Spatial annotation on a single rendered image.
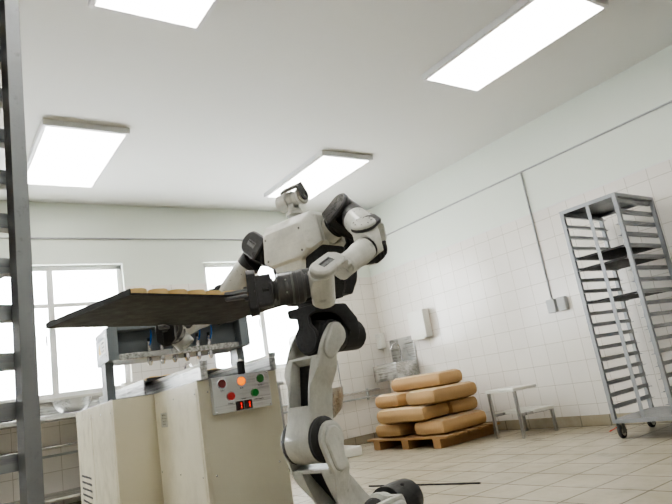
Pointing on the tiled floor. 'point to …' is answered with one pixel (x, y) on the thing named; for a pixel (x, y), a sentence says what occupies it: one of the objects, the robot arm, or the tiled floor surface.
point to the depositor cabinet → (120, 452)
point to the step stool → (518, 409)
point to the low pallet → (434, 438)
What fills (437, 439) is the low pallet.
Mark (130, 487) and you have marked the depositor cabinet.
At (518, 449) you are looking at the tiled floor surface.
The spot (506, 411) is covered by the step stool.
